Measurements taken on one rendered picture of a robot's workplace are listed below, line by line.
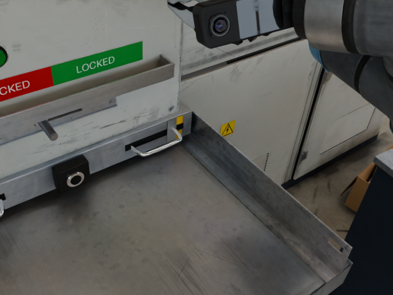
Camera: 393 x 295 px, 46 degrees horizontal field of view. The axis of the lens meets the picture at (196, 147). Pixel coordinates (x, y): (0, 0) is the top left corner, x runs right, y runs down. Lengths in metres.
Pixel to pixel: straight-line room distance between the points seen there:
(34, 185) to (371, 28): 0.59
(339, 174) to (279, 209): 1.47
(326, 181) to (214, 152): 1.35
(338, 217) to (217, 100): 0.92
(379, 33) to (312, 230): 0.41
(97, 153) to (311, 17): 0.49
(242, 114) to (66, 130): 0.82
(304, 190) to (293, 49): 0.82
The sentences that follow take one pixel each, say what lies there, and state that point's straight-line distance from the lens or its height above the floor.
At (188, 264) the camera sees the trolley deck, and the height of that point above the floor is 0.85.
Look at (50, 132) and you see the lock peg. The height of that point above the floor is 1.02.
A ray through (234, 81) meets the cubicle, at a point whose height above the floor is 0.73.
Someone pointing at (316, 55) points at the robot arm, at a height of 1.17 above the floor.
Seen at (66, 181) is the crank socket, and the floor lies 0.90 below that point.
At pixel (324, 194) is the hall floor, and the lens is 2.17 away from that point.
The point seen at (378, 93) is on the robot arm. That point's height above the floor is 1.19.
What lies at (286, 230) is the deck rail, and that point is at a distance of 0.83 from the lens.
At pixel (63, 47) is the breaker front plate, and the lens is 0.73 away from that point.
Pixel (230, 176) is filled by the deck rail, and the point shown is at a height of 0.85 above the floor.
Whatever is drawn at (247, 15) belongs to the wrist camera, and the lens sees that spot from 0.51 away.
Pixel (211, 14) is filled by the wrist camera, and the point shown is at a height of 1.27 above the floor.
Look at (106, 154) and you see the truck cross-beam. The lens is 0.87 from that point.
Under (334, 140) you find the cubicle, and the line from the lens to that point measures 2.16.
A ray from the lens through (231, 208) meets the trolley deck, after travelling 0.85.
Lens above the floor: 1.47
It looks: 41 degrees down
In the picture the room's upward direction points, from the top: 5 degrees clockwise
